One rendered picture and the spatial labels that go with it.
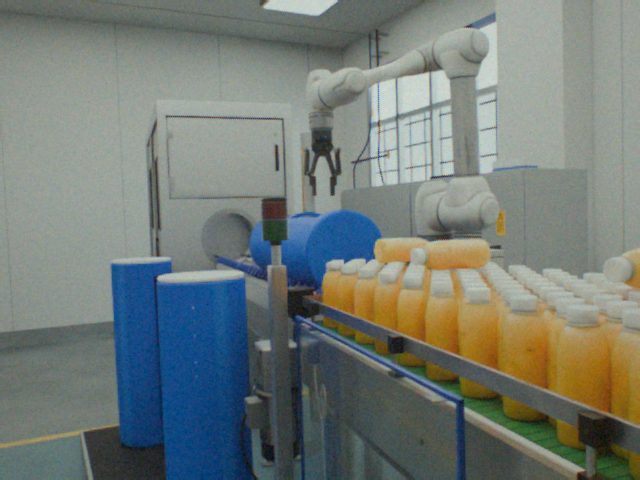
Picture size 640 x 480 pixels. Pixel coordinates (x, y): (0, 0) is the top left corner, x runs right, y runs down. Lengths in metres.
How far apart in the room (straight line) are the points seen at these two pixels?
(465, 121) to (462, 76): 0.17
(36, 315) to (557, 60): 5.46
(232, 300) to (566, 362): 1.24
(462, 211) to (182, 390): 1.19
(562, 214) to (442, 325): 2.56
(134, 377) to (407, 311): 1.95
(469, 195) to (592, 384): 1.51
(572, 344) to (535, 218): 2.66
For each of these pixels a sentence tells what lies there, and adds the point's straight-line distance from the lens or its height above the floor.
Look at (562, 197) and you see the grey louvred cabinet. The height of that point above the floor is 1.28.
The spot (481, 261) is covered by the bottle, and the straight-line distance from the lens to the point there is 1.38.
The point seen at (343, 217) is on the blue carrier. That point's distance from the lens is 1.94.
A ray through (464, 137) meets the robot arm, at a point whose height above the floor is 1.49.
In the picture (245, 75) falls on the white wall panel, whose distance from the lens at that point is 7.38.
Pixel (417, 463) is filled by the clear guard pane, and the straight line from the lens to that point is 1.02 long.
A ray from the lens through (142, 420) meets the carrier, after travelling 3.00.
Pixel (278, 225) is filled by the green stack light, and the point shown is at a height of 1.19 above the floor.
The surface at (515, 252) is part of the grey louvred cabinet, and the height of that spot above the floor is 0.98.
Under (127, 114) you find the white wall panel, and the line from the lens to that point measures 6.96.
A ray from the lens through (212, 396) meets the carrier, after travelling 1.89.
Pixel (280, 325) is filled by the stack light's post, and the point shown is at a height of 0.96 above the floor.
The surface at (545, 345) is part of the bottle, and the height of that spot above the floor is 1.01.
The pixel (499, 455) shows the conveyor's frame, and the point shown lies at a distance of 0.89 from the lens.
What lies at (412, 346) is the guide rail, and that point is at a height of 0.97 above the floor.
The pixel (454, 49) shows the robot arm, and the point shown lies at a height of 1.81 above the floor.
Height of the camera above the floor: 1.21
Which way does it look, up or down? 3 degrees down
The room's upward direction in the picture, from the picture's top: 2 degrees counter-clockwise
